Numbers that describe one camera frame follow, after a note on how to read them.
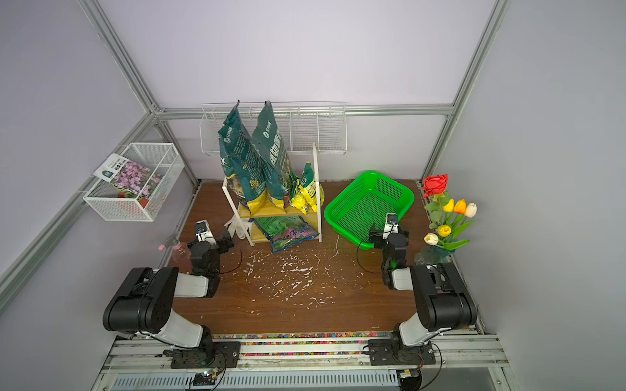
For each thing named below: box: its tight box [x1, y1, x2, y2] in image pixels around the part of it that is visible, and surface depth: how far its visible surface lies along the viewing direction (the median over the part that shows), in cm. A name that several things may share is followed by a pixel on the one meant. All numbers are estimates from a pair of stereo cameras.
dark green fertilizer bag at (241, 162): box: [217, 100, 268, 216], surface depth 72 cm
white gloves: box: [223, 215, 253, 240], surface depth 105 cm
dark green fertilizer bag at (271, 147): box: [250, 100, 295, 210], surface depth 71 cm
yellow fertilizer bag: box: [289, 160, 326, 216], surface depth 81 cm
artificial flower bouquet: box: [421, 174, 478, 252], surface depth 74 cm
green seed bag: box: [247, 215, 320, 254], surface depth 93 cm
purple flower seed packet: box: [92, 153, 164, 200], surface depth 74 cm
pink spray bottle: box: [158, 238, 194, 274], surface depth 88 cm
